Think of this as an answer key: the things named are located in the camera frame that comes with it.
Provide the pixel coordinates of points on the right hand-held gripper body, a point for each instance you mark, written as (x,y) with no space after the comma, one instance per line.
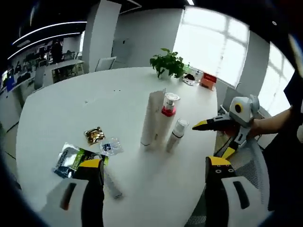
(245,111)

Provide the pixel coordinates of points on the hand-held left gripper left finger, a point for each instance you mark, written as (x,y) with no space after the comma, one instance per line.
(87,196)

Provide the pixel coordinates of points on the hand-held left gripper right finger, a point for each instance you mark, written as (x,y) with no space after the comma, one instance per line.
(217,189)

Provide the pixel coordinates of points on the green black silver sachet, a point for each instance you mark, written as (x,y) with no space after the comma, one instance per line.
(67,156)

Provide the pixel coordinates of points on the white red-collared pump bottle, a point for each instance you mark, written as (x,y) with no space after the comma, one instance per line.
(165,127)

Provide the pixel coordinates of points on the small clear blue-print sachet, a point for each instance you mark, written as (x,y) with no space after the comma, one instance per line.
(110,146)

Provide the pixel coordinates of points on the gold foil sachet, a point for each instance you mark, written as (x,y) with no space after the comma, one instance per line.
(94,136)

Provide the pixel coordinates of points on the white skincare tube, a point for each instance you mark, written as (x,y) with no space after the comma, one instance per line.
(150,118)

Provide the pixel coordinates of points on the person's right hand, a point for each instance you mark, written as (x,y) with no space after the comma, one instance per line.
(256,127)

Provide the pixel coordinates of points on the grey mesh chair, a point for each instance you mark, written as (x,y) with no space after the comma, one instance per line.
(251,165)

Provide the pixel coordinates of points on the red box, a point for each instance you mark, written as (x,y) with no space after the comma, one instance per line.
(208,80)

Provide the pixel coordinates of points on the white flat device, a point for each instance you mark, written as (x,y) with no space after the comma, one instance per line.
(188,83)

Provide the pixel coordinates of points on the small black object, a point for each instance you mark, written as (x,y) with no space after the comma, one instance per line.
(189,77)

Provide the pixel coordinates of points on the white plush toy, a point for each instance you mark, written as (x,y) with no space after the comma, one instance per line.
(300,133)

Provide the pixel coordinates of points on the large window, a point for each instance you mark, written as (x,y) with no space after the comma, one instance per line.
(213,42)

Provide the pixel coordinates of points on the potted green plant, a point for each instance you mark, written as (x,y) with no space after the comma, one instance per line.
(168,62)

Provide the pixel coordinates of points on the white chair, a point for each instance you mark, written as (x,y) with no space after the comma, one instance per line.
(105,63)

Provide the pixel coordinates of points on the grey office chair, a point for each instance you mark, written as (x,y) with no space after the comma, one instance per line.
(39,78)

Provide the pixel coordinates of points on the white office desk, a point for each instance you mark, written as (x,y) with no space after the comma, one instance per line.
(67,63)

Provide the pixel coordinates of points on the blue box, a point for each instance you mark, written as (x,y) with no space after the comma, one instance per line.
(10,82)

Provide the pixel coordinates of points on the white pillar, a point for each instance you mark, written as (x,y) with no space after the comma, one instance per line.
(100,35)

